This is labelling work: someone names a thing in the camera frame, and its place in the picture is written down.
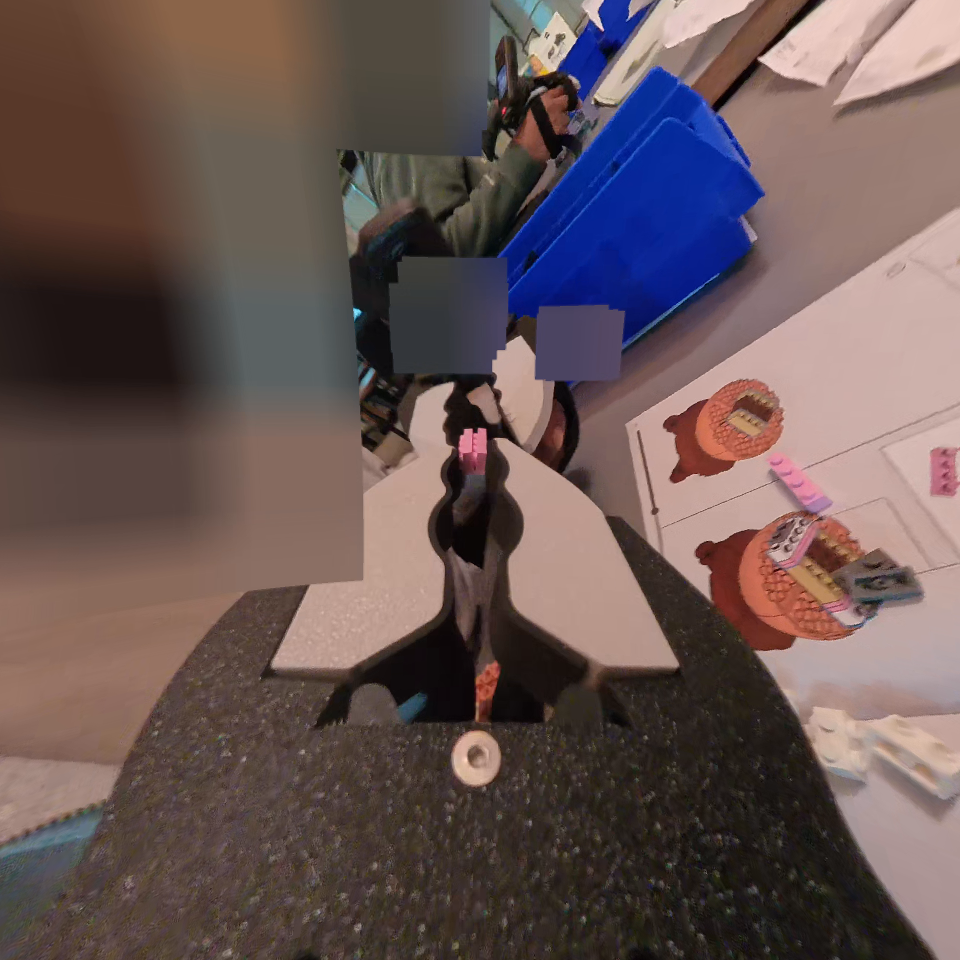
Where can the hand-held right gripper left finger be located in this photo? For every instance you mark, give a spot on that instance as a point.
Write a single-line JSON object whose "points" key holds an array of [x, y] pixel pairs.
{"points": [[390, 600]]}

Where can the person's left hand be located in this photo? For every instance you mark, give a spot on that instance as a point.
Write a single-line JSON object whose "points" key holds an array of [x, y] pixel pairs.
{"points": [[561, 428]]}

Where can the blue plastic bin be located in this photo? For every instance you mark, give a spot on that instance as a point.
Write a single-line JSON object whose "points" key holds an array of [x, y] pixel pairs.
{"points": [[645, 210]]}

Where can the open building instruction booklet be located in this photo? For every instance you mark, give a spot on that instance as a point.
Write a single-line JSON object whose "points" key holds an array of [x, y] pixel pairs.
{"points": [[870, 345]]}

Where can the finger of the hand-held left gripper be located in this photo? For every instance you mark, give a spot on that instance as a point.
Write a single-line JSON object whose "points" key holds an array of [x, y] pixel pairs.
{"points": [[432, 417], [525, 405]]}

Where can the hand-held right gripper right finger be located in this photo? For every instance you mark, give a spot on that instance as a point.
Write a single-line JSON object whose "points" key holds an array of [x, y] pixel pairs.
{"points": [[593, 600]]}

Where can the pink brick plate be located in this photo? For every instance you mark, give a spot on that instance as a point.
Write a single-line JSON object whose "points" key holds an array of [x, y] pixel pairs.
{"points": [[473, 450], [800, 483]]}

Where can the dark grey brick plate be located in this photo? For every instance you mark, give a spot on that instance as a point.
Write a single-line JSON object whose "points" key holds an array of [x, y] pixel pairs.
{"points": [[881, 578]]}

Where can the round orange lego pot build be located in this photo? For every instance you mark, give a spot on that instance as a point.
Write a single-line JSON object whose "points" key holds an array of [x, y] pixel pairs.
{"points": [[488, 690]]}

